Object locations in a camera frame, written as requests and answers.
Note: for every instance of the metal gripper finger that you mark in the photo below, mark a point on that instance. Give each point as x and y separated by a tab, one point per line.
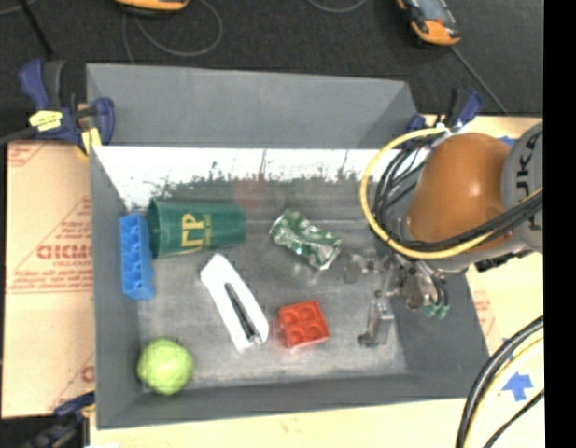
355	269
378	325

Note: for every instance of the crushed green can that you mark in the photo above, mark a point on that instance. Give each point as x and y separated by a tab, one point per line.
306	241

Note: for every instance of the red toy brick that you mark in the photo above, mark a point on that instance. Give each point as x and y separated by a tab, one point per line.
304	325

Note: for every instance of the white packet with black tool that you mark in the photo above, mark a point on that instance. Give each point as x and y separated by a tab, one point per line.
222	283

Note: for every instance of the dark green plastic cup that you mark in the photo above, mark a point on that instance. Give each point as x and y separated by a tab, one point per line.
199	227

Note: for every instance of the grey metal bin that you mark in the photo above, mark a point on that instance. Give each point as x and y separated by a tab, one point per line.
269	110

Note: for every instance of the light green ball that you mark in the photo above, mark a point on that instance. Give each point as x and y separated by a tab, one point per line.
165	367

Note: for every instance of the blue toy brick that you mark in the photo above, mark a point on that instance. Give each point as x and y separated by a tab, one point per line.
136	259

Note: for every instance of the brown cardboard board, red print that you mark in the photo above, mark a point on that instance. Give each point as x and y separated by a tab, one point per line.
45	297

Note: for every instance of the black cylinder on white bracket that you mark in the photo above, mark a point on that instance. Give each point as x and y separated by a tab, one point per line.
490	264

